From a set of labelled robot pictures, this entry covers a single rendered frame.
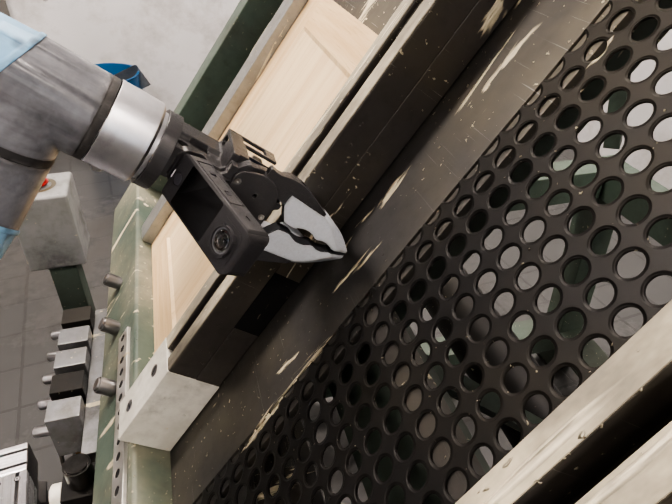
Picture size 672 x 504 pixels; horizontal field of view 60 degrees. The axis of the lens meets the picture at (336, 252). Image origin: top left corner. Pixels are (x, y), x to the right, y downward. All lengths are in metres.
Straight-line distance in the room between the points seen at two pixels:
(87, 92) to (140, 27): 3.52
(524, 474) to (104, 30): 3.83
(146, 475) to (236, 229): 0.42
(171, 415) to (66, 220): 0.71
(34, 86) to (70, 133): 0.04
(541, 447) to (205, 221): 0.30
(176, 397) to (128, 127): 0.37
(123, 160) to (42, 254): 0.95
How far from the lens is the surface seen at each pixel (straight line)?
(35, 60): 0.50
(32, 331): 2.56
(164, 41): 4.04
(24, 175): 0.52
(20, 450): 1.82
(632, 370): 0.29
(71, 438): 1.12
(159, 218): 1.17
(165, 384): 0.73
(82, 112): 0.49
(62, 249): 1.43
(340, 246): 0.58
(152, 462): 0.81
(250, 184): 0.52
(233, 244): 0.45
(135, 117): 0.50
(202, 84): 1.32
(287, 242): 0.56
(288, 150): 0.81
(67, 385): 1.13
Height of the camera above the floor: 1.53
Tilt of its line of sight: 34 degrees down
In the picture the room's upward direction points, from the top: straight up
